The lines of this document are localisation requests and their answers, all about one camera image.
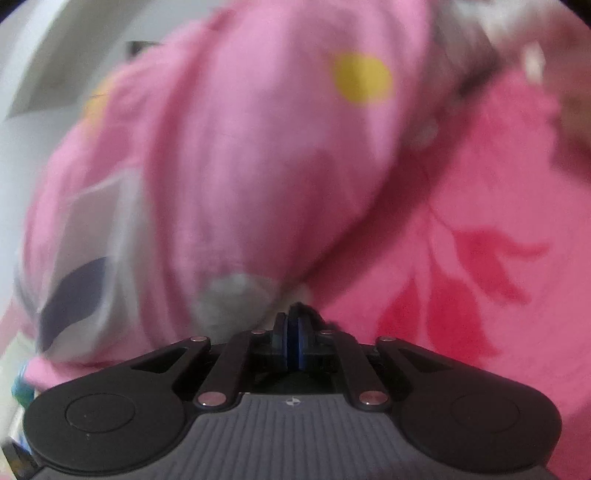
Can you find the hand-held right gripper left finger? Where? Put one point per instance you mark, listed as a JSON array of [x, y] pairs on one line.
[[284, 342]]

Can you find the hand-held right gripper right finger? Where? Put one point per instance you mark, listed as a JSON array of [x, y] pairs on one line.
[[302, 344]]

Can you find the pink floral duvet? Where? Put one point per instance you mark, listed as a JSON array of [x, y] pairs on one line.
[[254, 161]]

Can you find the pink floral bed sheet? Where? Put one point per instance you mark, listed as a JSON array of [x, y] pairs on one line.
[[485, 207]]

